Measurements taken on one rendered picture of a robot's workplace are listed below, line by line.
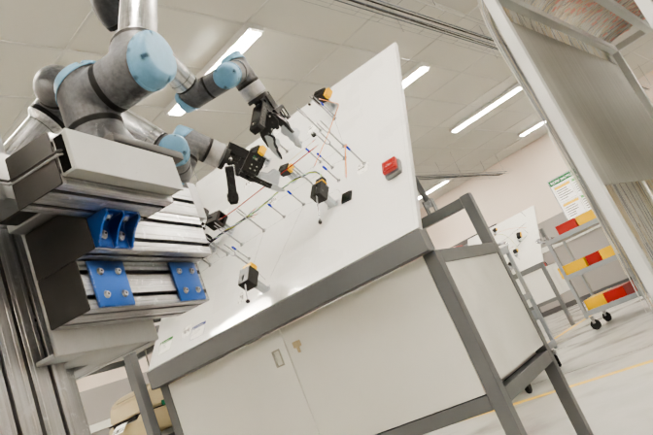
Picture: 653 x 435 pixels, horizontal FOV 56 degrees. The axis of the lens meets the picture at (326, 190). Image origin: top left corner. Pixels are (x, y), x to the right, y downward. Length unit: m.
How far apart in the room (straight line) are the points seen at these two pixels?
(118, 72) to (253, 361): 1.13
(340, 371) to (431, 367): 0.29
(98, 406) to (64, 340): 8.58
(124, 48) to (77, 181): 0.42
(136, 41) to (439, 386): 1.17
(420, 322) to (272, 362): 0.54
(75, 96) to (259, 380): 1.13
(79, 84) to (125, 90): 0.10
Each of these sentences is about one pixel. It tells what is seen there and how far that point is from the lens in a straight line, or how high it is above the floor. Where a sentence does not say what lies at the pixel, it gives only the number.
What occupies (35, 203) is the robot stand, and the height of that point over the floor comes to 1.00.
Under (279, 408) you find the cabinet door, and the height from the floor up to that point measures 0.57.
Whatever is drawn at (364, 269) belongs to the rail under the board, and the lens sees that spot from 1.78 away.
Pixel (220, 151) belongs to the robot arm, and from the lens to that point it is 1.79.
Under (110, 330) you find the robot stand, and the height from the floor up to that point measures 0.83.
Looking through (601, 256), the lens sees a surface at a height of 0.62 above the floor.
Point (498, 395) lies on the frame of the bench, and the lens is 1.74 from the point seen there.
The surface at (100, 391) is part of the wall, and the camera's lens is 9.80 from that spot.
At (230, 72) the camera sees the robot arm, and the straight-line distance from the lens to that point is 1.83.
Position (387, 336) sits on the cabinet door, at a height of 0.64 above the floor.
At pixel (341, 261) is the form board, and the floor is 0.89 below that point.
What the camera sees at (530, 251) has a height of 1.06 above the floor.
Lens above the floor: 0.60
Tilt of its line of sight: 16 degrees up
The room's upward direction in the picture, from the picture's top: 23 degrees counter-clockwise
